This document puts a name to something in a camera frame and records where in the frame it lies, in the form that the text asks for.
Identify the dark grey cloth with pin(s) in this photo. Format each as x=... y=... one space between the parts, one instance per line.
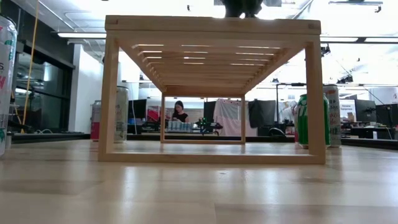
x=262 y=113

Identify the row of pale blue cans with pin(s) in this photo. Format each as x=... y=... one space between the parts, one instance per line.
x=179 y=126

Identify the pink cloth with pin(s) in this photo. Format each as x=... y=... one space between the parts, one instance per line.
x=228 y=118

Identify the slatted wooden shelf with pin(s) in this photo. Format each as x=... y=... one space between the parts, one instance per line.
x=211 y=26

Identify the white sign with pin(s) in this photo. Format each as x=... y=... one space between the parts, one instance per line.
x=348 y=109

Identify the green soda can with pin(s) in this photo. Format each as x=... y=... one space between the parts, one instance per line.
x=302 y=121

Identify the tall white can black lid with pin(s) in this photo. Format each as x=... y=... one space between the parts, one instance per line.
x=122 y=115
x=6 y=77
x=334 y=118

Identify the black office chair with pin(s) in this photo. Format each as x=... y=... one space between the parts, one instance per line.
x=276 y=132

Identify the person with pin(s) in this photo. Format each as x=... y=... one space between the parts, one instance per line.
x=179 y=113

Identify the black metal table frame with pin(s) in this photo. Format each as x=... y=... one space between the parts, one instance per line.
x=46 y=137

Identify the red poster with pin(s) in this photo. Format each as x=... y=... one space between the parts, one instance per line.
x=153 y=113

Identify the black office desk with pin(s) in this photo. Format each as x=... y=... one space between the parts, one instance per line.
x=363 y=132

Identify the black device with green light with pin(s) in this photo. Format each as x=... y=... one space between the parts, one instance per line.
x=207 y=125

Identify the ceiling light fixture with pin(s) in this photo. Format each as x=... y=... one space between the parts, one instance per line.
x=339 y=39
x=82 y=35
x=381 y=40

